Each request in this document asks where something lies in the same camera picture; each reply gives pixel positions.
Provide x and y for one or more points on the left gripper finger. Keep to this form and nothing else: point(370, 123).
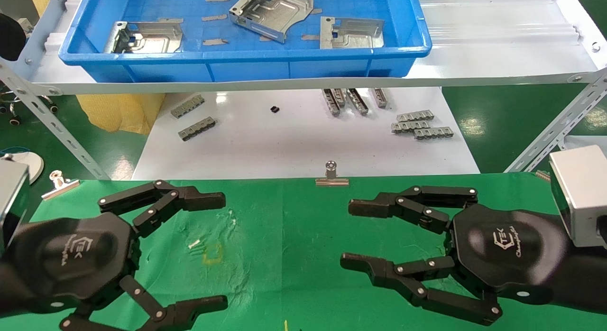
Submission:
point(199, 199)

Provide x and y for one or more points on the white metal shelf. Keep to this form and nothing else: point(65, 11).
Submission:
point(498, 68)

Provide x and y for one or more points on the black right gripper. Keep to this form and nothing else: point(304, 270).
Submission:
point(507, 250)

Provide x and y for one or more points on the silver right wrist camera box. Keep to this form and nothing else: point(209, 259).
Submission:
point(583, 193)

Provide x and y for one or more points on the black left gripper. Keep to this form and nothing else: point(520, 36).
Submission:
point(71, 260)

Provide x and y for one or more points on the wide metal bracket part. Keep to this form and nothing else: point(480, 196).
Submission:
point(275, 13)

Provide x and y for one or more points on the blue plastic bin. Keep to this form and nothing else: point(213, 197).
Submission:
point(246, 65)

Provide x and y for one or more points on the white corrugated panel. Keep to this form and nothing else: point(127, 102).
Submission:
point(498, 18)

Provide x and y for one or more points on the yellow mesh bag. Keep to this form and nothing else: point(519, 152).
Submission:
point(118, 113)

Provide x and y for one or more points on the office chair wheel base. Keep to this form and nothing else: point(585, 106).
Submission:
point(14, 120)

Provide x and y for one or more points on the perforated grey angle strut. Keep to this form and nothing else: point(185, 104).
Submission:
point(555, 132)
point(52, 124)

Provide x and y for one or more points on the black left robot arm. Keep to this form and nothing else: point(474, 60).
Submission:
point(7, 288)

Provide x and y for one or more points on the green table mat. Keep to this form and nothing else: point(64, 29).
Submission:
point(294, 236)

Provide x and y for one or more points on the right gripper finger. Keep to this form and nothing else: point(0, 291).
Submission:
point(374, 205)

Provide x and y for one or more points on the silver binder clip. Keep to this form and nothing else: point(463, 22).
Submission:
point(331, 181)
point(59, 186)

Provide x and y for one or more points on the black rounded object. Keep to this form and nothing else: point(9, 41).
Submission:
point(9, 37)

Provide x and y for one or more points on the white round disc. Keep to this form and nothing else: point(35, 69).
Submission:
point(33, 162)

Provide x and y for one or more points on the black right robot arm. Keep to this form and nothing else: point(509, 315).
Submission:
point(588, 279)

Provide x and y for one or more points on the grey slotted connector strip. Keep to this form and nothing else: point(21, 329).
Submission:
point(188, 106)
point(339, 97)
point(357, 102)
point(380, 98)
point(330, 103)
point(409, 127)
point(415, 115)
point(197, 129)
point(434, 133)

